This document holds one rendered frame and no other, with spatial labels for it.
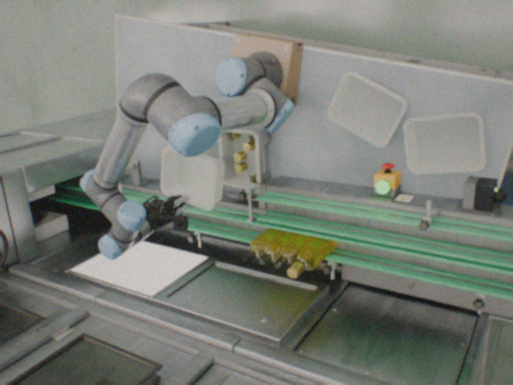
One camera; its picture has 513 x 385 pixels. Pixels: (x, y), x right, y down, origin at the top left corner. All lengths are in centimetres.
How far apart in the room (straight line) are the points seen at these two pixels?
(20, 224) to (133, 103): 104
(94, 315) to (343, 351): 80
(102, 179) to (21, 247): 81
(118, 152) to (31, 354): 66
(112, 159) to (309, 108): 74
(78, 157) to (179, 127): 117
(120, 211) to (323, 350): 68
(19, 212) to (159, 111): 108
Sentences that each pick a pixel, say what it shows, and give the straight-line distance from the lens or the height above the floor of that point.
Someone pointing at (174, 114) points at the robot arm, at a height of 148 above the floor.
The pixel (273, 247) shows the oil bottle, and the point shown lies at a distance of 160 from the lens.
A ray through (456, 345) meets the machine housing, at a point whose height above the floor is 107.
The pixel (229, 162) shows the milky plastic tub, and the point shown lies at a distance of 194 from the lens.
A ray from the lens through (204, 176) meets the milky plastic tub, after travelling 170.
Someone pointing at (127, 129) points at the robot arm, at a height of 146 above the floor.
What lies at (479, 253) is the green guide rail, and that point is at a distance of 156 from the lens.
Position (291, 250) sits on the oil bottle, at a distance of 157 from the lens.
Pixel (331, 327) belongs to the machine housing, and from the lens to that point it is 156.
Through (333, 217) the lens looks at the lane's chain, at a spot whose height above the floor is 88.
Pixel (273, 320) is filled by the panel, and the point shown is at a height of 124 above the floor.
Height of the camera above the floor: 233
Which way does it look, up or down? 53 degrees down
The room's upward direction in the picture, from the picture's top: 120 degrees counter-clockwise
